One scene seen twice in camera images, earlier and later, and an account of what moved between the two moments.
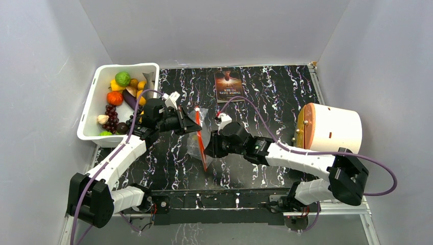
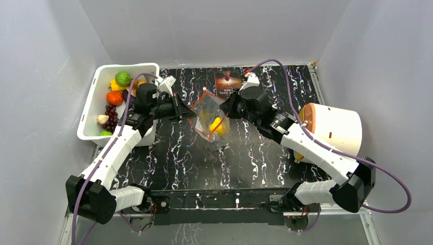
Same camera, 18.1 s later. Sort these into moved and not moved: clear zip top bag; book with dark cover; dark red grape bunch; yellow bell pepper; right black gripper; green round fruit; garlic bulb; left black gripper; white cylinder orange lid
Moved: clear zip top bag; right black gripper; left black gripper
Not moved: dark red grape bunch; white cylinder orange lid; green round fruit; yellow bell pepper; book with dark cover; garlic bulb
